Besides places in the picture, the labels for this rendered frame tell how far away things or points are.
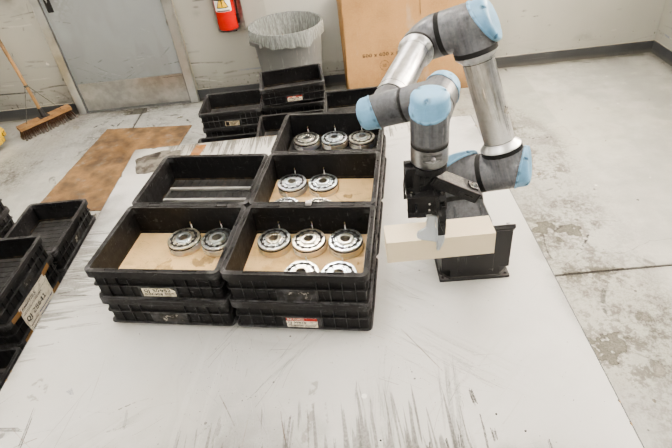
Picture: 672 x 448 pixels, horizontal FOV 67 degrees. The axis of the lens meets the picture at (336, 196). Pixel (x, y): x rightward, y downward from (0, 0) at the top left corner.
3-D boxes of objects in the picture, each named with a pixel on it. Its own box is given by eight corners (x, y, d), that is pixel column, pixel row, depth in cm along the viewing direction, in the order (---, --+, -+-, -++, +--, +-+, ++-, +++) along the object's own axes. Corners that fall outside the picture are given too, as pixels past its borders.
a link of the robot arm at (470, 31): (488, 181, 158) (439, 7, 139) (538, 173, 151) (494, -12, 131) (482, 200, 149) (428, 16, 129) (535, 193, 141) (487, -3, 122)
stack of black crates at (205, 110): (274, 132, 357) (265, 87, 337) (270, 154, 333) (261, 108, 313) (218, 138, 359) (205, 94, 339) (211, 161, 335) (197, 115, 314)
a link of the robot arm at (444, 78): (406, 76, 110) (393, 99, 102) (456, 62, 104) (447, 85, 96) (418, 108, 114) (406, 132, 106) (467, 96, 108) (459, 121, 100)
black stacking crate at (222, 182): (274, 180, 189) (269, 154, 182) (254, 233, 165) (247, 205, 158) (175, 182, 195) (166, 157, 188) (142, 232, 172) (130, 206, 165)
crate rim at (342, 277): (376, 210, 153) (375, 204, 151) (368, 283, 129) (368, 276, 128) (249, 210, 159) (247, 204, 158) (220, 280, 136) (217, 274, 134)
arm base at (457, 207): (485, 229, 159) (481, 197, 161) (499, 225, 145) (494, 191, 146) (437, 232, 160) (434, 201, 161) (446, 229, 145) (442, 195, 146)
